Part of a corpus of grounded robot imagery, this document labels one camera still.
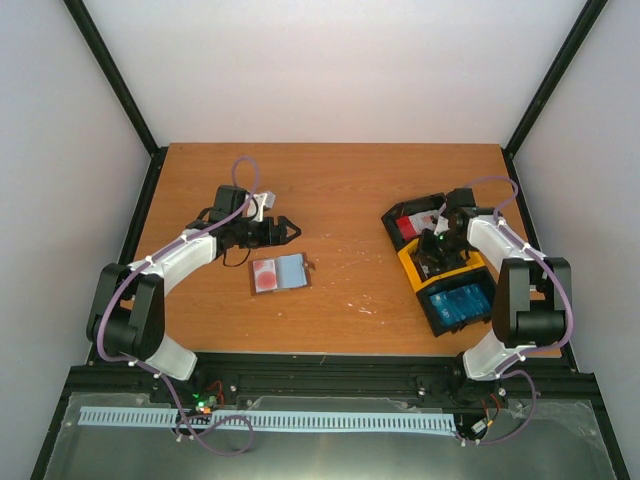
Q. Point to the black yellow card tray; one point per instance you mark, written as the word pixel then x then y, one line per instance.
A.
pixel 452 283

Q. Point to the light blue cable duct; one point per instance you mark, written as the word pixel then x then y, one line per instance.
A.
pixel 275 421

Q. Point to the red white credit card stack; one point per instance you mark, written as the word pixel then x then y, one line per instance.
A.
pixel 411 226

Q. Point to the right black frame post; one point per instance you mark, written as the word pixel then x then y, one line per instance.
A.
pixel 571 45

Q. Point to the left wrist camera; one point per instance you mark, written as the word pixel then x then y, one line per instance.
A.
pixel 258 205

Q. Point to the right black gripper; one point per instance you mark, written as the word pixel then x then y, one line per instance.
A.
pixel 425 253

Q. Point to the left black frame post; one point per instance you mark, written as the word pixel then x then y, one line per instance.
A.
pixel 96 44

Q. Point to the metal base plate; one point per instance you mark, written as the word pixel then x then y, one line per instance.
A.
pixel 554 440

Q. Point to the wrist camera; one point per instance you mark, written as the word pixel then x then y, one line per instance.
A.
pixel 258 205
pixel 442 224

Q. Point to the left controller board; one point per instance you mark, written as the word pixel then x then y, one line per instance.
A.
pixel 210 399

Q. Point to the brown leather card holder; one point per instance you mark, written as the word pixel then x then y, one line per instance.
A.
pixel 293 272

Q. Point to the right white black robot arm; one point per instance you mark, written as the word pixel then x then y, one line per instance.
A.
pixel 531 309

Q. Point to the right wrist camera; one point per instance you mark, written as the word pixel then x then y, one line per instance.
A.
pixel 442 224

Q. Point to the black frame post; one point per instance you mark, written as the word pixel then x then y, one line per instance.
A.
pixel 571 45
pixel 96 44

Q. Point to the black aluminium frame rail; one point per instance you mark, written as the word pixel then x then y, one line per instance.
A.
pixel 426 382

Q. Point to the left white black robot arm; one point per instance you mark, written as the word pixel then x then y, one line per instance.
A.
pixel 127 317

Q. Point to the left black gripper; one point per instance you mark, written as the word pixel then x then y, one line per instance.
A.
pixel 272 237

